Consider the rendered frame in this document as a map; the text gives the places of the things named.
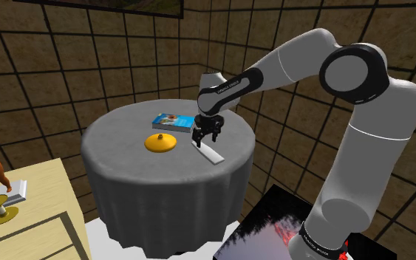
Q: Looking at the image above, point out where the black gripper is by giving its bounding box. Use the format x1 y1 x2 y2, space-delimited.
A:
191 114 225 149

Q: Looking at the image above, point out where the white flat remote control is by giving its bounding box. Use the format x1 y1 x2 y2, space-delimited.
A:
191 140 225 165

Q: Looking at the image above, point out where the blue book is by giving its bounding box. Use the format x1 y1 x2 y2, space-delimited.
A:
151 113 196 134

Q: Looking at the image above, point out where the yellow domed lid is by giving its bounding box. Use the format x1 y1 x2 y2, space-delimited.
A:
143 133 177 154

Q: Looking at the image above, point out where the round table with grey cloth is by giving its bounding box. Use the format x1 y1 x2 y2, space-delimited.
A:
81 98 256 259

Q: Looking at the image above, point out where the patterned robot stand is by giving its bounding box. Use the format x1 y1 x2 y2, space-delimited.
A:
213 183 398 260

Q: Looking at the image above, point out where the beige chest of drawers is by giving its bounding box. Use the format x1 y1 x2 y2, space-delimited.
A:
0 157 92 260

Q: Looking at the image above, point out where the dark framed wall picture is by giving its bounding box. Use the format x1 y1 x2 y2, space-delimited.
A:
13 0 185 20

